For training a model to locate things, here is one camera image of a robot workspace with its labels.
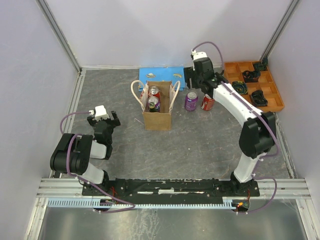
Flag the purple soda can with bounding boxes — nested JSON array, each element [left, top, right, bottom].
[[184, 91, 198, 111]]

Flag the red cola can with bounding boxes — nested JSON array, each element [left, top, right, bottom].
[[148, 85, 161, 99], [201, 94, 215, 111]]

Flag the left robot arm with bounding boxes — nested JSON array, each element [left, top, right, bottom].
[[50, 106, 121, 195]]

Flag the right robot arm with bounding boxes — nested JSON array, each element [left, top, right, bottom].
[[184, 52, 278, 196]]

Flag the burlap canvas bag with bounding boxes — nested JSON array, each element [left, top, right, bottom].
[[130, 80, 181, 131]]

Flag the orange compartment tray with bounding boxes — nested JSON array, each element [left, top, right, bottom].
[[224, 61, 285, 112]]

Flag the blue yellow rolled sock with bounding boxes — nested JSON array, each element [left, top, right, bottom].
[[231, 81, 248, 96]]

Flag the black rolled sock upper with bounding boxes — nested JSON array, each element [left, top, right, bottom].
[[242, 70, 261, 83]]

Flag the black rolled sock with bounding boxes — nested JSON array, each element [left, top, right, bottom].
[[250, 89, 268, 107], [242, 70, 261, 83]]

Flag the green topped dark can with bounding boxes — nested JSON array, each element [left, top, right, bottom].
[[147, 96, 160, 113]]

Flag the black rolled sock lower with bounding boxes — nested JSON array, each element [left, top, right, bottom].
[[250, 89, 268, 107]]

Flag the teal rolled sock corner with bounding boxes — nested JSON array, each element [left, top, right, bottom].
[[252, 56, 269, 72]]

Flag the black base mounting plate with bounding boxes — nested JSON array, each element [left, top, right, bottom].
[[81, 177, 261, 204]]

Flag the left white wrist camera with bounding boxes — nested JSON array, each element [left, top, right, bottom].
[[89, 105, 110, 121]]

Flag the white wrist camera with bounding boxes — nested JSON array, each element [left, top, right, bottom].
[[89, 105, 110, 121], [191, 50, 208, 61]]

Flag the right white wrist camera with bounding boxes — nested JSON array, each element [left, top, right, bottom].
[[191, 50, 208, 61]]

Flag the aluminium frame rail front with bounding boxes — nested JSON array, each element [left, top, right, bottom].
[[36, 178, 311, 200]]

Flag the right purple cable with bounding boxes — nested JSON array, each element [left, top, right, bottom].
[[191, 41, 280, 215]]

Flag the light blue cable duct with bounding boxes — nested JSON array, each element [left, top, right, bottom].
[[47, 196, 238, 208]]

